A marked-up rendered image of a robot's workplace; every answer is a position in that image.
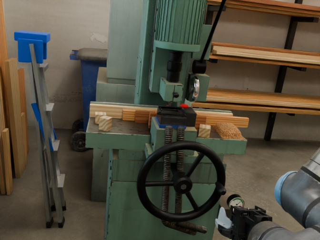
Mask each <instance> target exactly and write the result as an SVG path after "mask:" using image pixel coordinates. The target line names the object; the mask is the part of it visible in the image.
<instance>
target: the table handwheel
mask: <svg viewBox="0 0 320 240"><path fill-rule="evenodd" d="M177 150H194V151H197V152H200V153H199V155H198V156H197V158H196V159H195V161H194V162H193V164H192V165H191V166H190V168H189V169H188V170H187V172H183V171H182V170H178V169H176V166H177V165H176V164H177V163H171V165H170V169H171V171H172V174H173V177H172V180H166V181H146V178H147V175H148V173H149V171H150V169H151V167H152V166H153V165H154V163H155V162H156V161H157V160H159V159H160V158H161V157H163V156H164V155H166V154H168V153H171V152H174V151H177ZM204 156H207V157H208V158H209V159H210V160H211V161H212V163H213V164H214V166H215V169H216V172H217V181H219V182H220V183H221V184H222V185H223V186H224V187H225V182H226V173H225V168H224V165H223V163H222V161H221V159H220V158H219V156H218V155H217V153H216V152H215V151H213V150H212V149H211V148H209V147H208V146H206V145H204V144H201V143H198V142H195V141H188V140H182V141H176V142H172V143H169V144H166V145H164V146H162V147H160V148H158V149H157V150H155V151H154V152H153V153H152V154H150V156H148V157H147V159H146V160H145V161H144V163H143V165H142V167H141V169H140V171H139V174H138V178H137V193H138V196H139V199H140V201H141V203H142V205H143V206H144V208H145V209H146V210H147V211H148V212H149V213H151V214H152V215H153V216H155V217H157V218H159V219H161V220H165V221H170V222H184V221H189V220H193V219H196V218H198V217H200V216H202V215H204V214H205V213H207V212H208V211H209V210H210V209H212V208H213V207H214V206H215V204H216V203H217V202H218V200H219V199H220V197H221V195H220V194H219V193H218V191H217V189H216V187H215V190H214V192H213V194H212V195H211V197H210V198H209V199H208V200H207V201H206V202H205V203H204V204H203V205H201V206H200V207H198V205H197V204H196V202H195V200H194V198H193V197H192V195H191V193H190V190H191V189H192V181H191V179H190V176H191V174H192V173H193V171H194V170H195V168H196V167H197V165H198V164H199V162H200V161H201V160H202V158H203V157H204ZM151 186H173V187H174V190H175V191H176V192H177V193H178V194H186V196H187V198H188V199H189V201H190V203H191V205H192V206H193V208H194V210H192V211H189V212H185V213H169V212H165V211H163V210H160V209H159V208H157V207H156V206H155V205H154V204H153V203H152V202H151V201H150V199H149V197H148V195H147V193H146V187H151Z"/></svg>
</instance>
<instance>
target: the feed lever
mask: <svg viewBox="0 0 320 240"><path fill-rule="evenodd" d="M225 2H226V0H222V2H221V4H220V7H219V10H218V13H217V15H216V18H215V21H214V23H213V26H212V28H211V31H210V34H209V37H208V40H207V42H206V45H205V48H204V50H203V53H202V56H201V59H200V60H194V61H193V64H192V72H193V74H196V73H197V74H204V73H205V71H206V67H207V64H206V61H205V60H204V57H205V55H206V52H207V49H208V47H209V44H210V41H211V39H212V36H213V33H214V31H215V29H216V26H217V23H218V21H219V18H220V15H221V12H222V10H223V7H224V5H225Z"/></svg>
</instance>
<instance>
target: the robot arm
mask: <svg viewBox="0 0 320 240"><path fill-rule="evenodd" d="M274 195H275V199H276V201H277V202H278V204H280V206H281V207H282V208H283V210H284V211H285V212H287V213H289V214H290V215H291V216H292V217H293V218H294V219H295V220H296V221H297V222H298V223H299V224H300V225H301V226H303V227H304V228H305V229H304V230H301V231H299V232H296V233H293V232H291V231H290V230H288V229H286V228H284V227H282V226H280V225H279V224H277V223H275V222H272V217H271V216H270V215H268V214H266V210H264V209H262V208H260V207H258V206H256V205H255V208H254V209H249V208H243V207H241V206H232V205H231V206H230V219H229V218H227V216H226V212H225V209H224V208H223V207H221V208H220V211H219V216H218V219H215V224H216V227H217V228H218V231H219V232H220V234H221V235H223V236H225V237H227V238H229V239H232V240H320V147H319V148H318V150H317V151H316V152H315V153H314V154H313V156H312V157H311V158H310V159H309V160H308V162H307V163H306V164H304V165H303V166H302V167H301V168H300V169H299V171H289V172H287V173H285V174H284V175H282V176H281V177H280V178H279V180H278V181H277V183H276V185H275V189H274ZM233 209H234V210H233ZM258 209H260V210H258Z"/></svg>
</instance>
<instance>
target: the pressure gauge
mask: <svg viewBox="0 0 320 240"><path fill-rule="evenodd" d="M236 204H238V205H236ZM244 204H245V203H244V200H243V199H242V197H241V196H240V195H238V194H232V195H230V196H229V197H228V199H227V205H228V207H229V209H230V206H231V205H232V206H241V207H244Z"/></svg>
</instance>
